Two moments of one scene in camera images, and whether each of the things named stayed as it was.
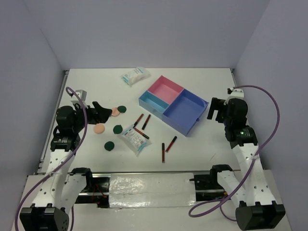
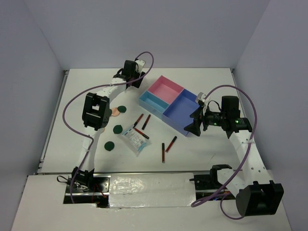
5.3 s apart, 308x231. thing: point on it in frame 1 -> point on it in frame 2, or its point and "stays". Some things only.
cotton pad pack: x=135 y=139 stays
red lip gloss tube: x=137 y=121 stays
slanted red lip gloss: x=171 y=144 stays
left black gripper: x=101 y=117 -> x=136 y=83
